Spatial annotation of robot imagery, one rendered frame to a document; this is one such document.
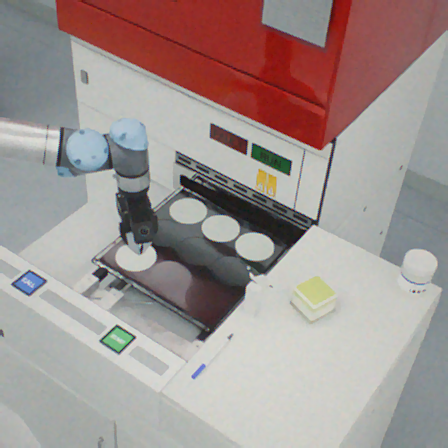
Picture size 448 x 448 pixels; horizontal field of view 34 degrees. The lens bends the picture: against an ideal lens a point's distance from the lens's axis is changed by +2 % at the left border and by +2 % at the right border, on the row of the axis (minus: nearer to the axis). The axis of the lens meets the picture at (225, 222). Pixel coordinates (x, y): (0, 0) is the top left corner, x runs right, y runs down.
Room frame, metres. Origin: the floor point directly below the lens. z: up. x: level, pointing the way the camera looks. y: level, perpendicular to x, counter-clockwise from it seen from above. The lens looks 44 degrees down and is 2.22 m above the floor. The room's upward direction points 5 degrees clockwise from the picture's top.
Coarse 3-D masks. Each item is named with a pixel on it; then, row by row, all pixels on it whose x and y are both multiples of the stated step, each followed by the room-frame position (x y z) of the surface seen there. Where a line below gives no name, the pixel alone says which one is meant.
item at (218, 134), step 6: (216, 132) 1.51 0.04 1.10; (222, 132) 1.50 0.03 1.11; (216, 138) 1.51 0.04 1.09; (222, 138) 1.50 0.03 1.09; (228, 138) 1.49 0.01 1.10; (234, 138) 1.48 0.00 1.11; (228, 144) 1.49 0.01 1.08; (234, 144) 1.48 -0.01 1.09; (240, 144) 1.47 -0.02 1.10; (240, 150) 1.47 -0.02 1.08
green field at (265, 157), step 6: (252, 150) 1.45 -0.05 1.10; (258, 150) 1.44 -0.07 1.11; (264, 150) 1.43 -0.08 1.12; (252, 156) 1.45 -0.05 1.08; (258, 156) 1.44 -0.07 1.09; (264, 156) 1.43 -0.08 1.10; (270, 156) 1.42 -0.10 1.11; (276, 156) 1.42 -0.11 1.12; (264, 162) 1.43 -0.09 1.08; (270, 162) 1.42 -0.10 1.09; (276, 162) 1.41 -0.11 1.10; (282, 162) 1.41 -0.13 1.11; (288, 162) 1.40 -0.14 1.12; (276, 168) 1.41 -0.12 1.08; (282, 168) 1.40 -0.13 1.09; (288, 168) 1.40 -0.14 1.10
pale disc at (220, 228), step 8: (216, 216) 1.41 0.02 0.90; (224, 216) 1.41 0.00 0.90; (208, 224) 1.38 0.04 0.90; (216, 224) 1.38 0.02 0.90; (224, 224) 1.38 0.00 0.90; (232, 224) 1.39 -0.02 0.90; (208, 232) 1.35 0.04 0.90; (216, 232) 1.35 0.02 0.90; (224, 232) 1.35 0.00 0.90; (232, 232) 1.36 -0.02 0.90; (216, 240) 1.32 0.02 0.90; (224, 240) 1.32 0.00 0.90
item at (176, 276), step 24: (168, 216) 1.40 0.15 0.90; (168, 240) 1.31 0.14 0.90; (192, 240) 1.31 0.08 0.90; (168, 264) 1.22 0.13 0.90; (192, 264) 1.23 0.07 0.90; (216, 264) 1.24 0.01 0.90; (240, 264) 1.24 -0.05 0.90; (264, 264) 1.25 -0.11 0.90; (168, 288) 1.14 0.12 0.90; (192, 288) 1.15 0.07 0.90; (216, 288) 1.16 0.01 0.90; (240, 288) 1.16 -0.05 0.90; (192, 312) 1.08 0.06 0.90; (216, 312) 1.08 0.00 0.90
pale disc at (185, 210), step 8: (184, 200) 1.47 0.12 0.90; (192, 200) 1.47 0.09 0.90; (176, 208) 1.43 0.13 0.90; (184, 208) 1.43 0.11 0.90; (192, 208) 1.44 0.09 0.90; (200, 208) 1.44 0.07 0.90; (176, 216) 1.40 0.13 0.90; (184, 216) 1.40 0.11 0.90; (192, 216) 1.40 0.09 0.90; (200, 216) 1.41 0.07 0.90
